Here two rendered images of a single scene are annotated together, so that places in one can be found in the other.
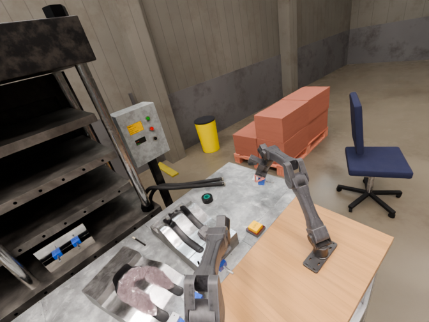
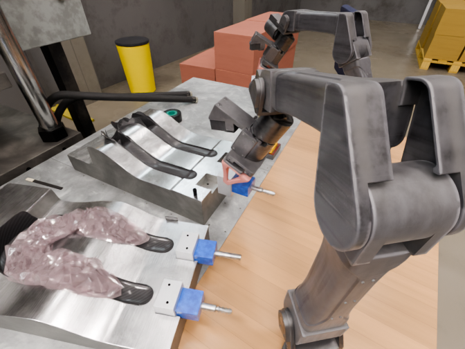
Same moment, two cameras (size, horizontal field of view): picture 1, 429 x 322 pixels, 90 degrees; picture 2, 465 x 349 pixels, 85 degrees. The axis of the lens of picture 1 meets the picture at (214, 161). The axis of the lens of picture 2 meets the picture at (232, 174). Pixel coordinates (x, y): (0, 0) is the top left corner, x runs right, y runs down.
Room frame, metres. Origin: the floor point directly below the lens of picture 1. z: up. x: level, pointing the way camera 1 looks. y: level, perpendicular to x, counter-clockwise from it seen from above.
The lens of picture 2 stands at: (0.22, 0.28, 1.33)
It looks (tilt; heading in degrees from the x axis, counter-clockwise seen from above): 40 degrees down; 336
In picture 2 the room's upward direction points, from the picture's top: straight up
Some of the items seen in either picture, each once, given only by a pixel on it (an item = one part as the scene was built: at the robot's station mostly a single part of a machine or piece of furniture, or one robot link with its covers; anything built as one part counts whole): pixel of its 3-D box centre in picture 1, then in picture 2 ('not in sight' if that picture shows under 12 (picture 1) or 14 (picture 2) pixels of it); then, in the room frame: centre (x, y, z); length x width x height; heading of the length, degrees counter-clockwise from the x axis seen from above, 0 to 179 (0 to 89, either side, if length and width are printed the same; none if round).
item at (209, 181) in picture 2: not in sight; (208, 186); (0.70, 0.14, 0.87); 0.05 x 0.05 x 0.04; 38
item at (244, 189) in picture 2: (221, 265); (247, 185); (0.60, 0.07, 0.93); 0.13 x 0.05 x 0.05; 39
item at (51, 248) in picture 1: (59, 229); not in sight; (1.20, 1.16, 0.87); 0.50 x 0.27 x 0.17; 38
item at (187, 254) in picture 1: (189, 229); (156, 152); (0.91, 0.23, 0.87); 0.50 x 0.26 x 0.14; 38
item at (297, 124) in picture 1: (281, 125); (242, 59); (3.08, -1.14, 0.41); 1.45 x 0.98 x 0.81; 123
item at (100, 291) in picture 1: (143, 290); (75, 257); (0.62, 0.46, 0.86); 0.50 x 0.26 x 0.11; 56
